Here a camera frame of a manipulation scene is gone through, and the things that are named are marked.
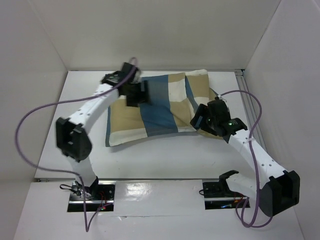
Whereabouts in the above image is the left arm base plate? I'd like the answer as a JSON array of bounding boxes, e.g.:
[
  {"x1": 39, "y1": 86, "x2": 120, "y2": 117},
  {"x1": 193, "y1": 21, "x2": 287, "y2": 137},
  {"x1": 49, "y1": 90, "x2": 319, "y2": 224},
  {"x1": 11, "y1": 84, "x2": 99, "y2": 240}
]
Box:
[{"x1": 59, "y1": 181, "x2": 116, "y2": 213}]

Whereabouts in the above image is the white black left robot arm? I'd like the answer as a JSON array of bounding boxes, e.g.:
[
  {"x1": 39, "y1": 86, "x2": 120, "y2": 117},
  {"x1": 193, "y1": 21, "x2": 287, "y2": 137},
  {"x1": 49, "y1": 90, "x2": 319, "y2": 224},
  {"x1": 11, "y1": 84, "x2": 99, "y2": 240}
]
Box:
[{"x1": 55, "y1": 62, "x2": 150, "y2": 200}]

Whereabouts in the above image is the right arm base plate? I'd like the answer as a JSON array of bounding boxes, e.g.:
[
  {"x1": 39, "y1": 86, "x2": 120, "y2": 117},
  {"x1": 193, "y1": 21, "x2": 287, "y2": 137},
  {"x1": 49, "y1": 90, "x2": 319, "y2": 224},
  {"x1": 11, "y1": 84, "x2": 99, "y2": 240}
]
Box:
[{"x1": 198, "y1": 180, "x2": 247, "y2": 210}]

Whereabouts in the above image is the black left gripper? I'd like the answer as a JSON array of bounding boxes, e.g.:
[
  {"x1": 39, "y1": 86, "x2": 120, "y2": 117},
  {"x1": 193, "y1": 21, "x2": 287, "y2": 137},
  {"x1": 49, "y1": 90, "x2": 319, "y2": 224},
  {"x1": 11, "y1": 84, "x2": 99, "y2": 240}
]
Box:
[{"x1": 122, "y1": 80, "x2": 151, "y2": 108}]

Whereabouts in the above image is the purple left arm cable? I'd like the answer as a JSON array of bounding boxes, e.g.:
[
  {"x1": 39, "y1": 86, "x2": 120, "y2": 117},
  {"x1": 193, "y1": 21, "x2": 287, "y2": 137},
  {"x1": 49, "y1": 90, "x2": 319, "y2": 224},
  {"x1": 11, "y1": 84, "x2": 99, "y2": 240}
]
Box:
[{"x1": 15, "y1": 56, "x2": 139, "y2": 233}]

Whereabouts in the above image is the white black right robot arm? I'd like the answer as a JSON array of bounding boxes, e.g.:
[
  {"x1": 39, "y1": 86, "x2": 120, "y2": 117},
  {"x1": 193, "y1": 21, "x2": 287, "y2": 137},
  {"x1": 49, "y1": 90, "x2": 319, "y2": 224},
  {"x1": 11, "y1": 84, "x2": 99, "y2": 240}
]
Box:
[{"x1": 190, "y1": 98, "x2": 300, "y2": 217}]

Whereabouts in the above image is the blue beige striped pillowcase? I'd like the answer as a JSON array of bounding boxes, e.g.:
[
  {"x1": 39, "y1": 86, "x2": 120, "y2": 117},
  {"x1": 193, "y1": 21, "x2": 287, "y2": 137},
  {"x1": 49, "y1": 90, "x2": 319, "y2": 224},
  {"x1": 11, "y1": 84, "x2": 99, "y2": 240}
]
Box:
[{"x1": 105, "y1": 69, "x2": 216, "y2": 147}]

